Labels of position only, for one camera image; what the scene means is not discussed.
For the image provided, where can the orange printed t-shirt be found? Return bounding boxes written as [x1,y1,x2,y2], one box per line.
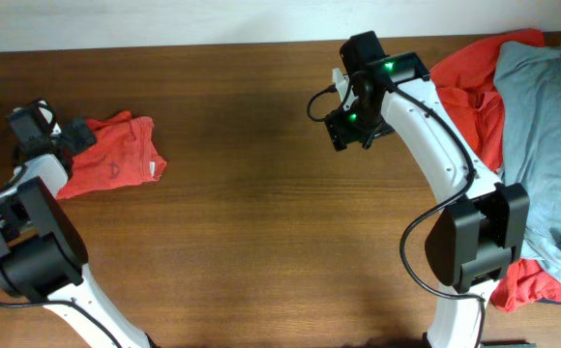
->
[57,110,166,200]

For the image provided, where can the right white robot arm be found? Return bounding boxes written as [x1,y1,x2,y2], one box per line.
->
[324,48,530,347]

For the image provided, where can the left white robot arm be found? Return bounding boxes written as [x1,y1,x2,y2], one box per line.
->
[0,110,155,347]

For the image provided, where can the orange shirt in pile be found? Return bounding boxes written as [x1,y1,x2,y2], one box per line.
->
[430,29,561,312]

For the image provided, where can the grey t-shirt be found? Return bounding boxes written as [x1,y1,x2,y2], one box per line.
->
[493,42,561,283]

